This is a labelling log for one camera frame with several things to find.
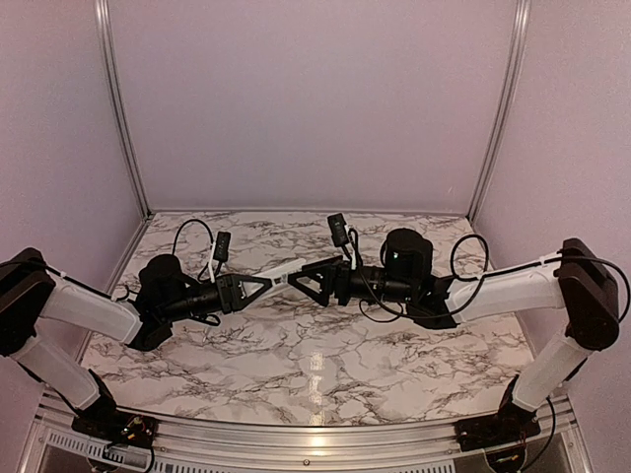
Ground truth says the aluminium corner post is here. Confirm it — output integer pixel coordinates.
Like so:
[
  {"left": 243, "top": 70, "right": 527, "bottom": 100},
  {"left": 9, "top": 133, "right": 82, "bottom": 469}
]
[
  {"left": 466, "top": 0, "right": 532, "bottom": 226},
  {"left": 94, "top": 0, "right": 153, "bottom": 220}
]

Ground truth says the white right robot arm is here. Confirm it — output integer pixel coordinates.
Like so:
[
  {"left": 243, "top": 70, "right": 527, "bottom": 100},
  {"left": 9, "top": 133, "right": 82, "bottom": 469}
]
[{"left": 288, "top": 228, "right": 629, "bottom": 441}]

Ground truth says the white remote control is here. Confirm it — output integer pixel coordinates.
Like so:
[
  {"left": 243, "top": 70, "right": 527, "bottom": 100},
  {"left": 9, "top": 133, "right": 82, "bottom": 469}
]
[{"left": 242, "top": 258, "right": 307, "bottom": 300}]

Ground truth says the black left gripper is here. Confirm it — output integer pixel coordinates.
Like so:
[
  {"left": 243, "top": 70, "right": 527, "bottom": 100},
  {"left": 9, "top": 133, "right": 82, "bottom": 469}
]
[{"left": 162, "top": 273, "right": 273, "bottom": 323}]

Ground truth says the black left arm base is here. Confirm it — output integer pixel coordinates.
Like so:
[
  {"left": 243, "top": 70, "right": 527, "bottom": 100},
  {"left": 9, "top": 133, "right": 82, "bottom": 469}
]
[{"left": 71, "top": 410, "right": 158, "bottom": 448}]

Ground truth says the black camera cable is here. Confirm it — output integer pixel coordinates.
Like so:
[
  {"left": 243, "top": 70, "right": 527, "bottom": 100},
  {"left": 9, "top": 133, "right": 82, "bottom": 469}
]
[
  {"left": 173, "top": 218, "right": 221, "bottom": 282},
  {"left": 344, "top": 227, "right": 490, "bottom": 324}
]

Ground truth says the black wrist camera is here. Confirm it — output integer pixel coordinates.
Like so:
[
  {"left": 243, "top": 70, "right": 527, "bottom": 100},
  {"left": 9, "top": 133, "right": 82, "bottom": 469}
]
[
  {"left": 327, "top": 213, "right": 350, "bottom": 247},
  {"left": 212, "top": 232, "right": 232, "bottom": 263}
]

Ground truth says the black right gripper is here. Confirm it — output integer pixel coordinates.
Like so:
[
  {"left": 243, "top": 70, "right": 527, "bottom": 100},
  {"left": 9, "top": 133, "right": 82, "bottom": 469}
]
[{"left": 286, "top": 255, "right": 414, "bottom": 308}]

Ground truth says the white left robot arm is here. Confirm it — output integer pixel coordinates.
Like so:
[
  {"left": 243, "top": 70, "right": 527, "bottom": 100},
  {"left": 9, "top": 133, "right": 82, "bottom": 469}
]
[{"left": 1, "top": 247, "right": 274, "bottom": 439}]

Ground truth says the black right camera cable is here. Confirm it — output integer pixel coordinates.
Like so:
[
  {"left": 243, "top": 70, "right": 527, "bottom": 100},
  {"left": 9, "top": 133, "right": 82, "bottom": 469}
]
[{"left": 344, "top": 227, "right": 490, "bottom": 324}]

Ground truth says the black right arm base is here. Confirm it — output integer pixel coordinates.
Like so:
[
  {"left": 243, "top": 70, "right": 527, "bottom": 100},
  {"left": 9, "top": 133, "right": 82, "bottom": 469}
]
[{"left": 455, "top": 376, "right": 541, "bottom": 451}]

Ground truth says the black left camera cable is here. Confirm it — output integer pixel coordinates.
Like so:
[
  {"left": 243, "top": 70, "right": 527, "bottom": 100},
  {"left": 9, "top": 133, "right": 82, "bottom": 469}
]
[{"left": 173, "top": 218, "right": 221, "bottom": 282}]

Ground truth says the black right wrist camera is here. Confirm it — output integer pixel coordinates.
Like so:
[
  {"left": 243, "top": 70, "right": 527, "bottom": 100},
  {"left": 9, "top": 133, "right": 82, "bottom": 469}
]
[{"left": 327, "top": 213, "right": 350, "bottom": 247}]

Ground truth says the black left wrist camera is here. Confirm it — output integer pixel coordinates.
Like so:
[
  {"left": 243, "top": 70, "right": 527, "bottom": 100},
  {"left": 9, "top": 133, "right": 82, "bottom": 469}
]
[{"left": 212, "top": 232, "right": 232, "bottom": 263}]

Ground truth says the aluminium left corner post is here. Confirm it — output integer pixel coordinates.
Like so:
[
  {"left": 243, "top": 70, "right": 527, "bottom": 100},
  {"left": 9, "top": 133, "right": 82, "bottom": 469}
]
[{"left": 94, "top": 0, "right": 153, "bottom": 220}]

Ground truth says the aluminium front frame rail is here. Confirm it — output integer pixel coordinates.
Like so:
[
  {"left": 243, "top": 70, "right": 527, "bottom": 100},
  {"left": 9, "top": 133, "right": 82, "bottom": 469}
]
[{"left": 18, "top": 392, "right": 592, "bottom": 472}]

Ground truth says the aluminium right corner post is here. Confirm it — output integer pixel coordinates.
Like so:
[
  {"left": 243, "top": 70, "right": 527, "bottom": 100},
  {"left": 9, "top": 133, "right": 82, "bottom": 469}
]
[{"left": 466, "top": 0, "right": 532, "bottom": 226}]

